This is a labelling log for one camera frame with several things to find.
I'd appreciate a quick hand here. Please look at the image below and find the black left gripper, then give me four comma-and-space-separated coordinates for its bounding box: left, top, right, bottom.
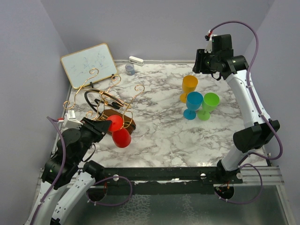
75, 117, 112, 163

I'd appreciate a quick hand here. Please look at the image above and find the yellow plastic wine glass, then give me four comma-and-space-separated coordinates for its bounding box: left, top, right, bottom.
180, 75, 198, 103

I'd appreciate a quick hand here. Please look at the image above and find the red plastic wine glass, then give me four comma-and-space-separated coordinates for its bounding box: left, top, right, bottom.
107, 115, 131, 148

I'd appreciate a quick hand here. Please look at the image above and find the blue plastic wine glass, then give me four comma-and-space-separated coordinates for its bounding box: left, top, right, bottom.
183, 91, 203, 120

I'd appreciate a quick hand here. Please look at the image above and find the green plastic wine glass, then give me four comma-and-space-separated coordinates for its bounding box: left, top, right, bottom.
197, 92, 220, 121

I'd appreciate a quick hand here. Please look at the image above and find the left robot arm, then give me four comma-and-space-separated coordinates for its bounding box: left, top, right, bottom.
26, 118, 112, 225

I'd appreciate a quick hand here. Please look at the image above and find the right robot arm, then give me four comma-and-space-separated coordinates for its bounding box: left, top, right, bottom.
193, 34, 280, 183

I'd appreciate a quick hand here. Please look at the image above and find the small whiteboard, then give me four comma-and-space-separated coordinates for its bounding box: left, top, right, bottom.
60, 43, 118, 89

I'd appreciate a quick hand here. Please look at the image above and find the small blue-lidded jar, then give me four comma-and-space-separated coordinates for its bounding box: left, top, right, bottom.
125, 63, 135, 75

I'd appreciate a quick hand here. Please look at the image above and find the white eraser block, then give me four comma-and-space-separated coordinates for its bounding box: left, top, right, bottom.
128, 56, 144, 66

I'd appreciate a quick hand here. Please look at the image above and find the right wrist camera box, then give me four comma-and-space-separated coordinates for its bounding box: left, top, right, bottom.
204, 30, 214, 53

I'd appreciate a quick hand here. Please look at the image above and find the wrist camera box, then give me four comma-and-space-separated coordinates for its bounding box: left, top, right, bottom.
58, 110, 83, 128
204, 30, 214, 53

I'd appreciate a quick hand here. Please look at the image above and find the gold wire glass rack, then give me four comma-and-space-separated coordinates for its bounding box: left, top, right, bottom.
63, 68, 145, 134

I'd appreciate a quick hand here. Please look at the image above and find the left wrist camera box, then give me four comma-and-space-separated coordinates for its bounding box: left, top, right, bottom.
58, 110, 83, 128

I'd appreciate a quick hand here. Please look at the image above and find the black front mounting rail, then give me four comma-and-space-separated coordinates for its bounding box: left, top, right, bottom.
91, 165, 242, 185

